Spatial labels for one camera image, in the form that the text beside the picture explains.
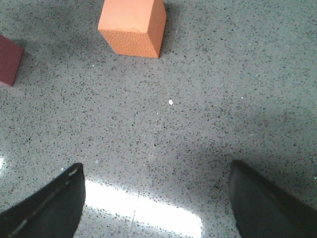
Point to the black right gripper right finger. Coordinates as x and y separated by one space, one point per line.
263 210

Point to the orange foam cube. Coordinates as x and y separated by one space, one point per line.
133 27

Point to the pink foam cube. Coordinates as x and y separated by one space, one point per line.
10 57

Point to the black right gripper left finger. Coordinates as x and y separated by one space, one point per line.
52 212

